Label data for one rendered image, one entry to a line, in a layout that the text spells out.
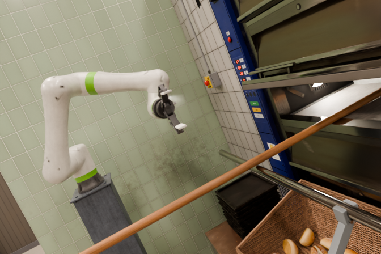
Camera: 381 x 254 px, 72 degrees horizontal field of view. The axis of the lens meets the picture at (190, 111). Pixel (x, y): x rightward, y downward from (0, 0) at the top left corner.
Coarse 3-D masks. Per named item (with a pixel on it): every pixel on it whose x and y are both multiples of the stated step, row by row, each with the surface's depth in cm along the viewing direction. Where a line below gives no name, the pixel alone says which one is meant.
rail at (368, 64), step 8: (352, 64) 69; (360, 64) 67; (368, 64) 65; (376, 64) 63; (304, 72) 86; (312, 72) 83; (320, 72) 80; (328, 72) 77; (336, 72) 74; (248, 80) 122; (256, 80) 115; (264, 80) 109; (272, 80) 104; (280, 80) 99
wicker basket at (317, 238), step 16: (288, 192) 134; (336, 192) 115; (288, 208) 134; (304, 208) 137; (320, 208) 126; (368, 208) 102; (272, 224) 130; (288, 224) 134; (304, 224) 137; (320, 224) 128; (336, 224) 118; (256, 240) 128; (272, 240) 131; (320, 240) 128; (352, 240) 111; (368, 240) 104
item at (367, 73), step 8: (344, 72) 72; (352, 72) 69; (360, 72) 67; (368, 72) 65; (376, 72) 63; (288, 80) 95; (296, 80) 91; (304, 80) 87; (312, 80) 83; (320, 80) 80; (328, 80) 77; (336, 80) 75; (344, 80) 72; (352, 80) 70; (248, 88) 123; (256, 88) 116
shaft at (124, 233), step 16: (368, 96) 109; (336, 112) 106; (320, 128) 102; (288, 144) 98; (256, 160) 95; (224, 176) 92; (192, 192) 89; (208, 192) 91; (176, 208) 87; (144, 224) 84; (112, 240) 82
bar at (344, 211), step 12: (228, 156) 118; (252, 168) 98; (264, 168) 92; (276, 180) 84; (288, 180) 79; (300, 192) 73; (312, 192) 69; (324, 204) 65; (336, 204) 62; (348, 204) 60; (336, 216) 61; (348, 216) 58; (360, 216) 56; (372, 216) 54; (336, 228) 61; (348, 228) 60; (372, 228) 53; (336, 240) 60; (348, 240) 60; (336, 252) 59
